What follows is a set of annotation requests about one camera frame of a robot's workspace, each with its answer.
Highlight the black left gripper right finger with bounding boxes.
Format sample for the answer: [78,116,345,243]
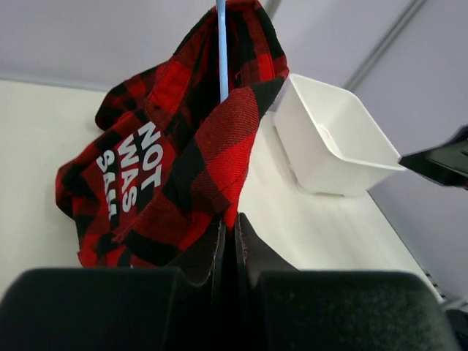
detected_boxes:
[234,214,459,350]

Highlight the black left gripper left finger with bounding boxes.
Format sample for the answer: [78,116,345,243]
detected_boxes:
[1,219,226,350]

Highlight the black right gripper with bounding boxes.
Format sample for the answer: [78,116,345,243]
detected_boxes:
[399,124,467,190]

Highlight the light blue wire hanger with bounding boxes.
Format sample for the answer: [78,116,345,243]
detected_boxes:
[216,0,229,102]

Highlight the white plastic basket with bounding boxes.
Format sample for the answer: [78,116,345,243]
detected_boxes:
[273,74,404,197]

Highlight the red black plaid shirt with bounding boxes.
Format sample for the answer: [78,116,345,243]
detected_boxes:
[56,1,289,268]

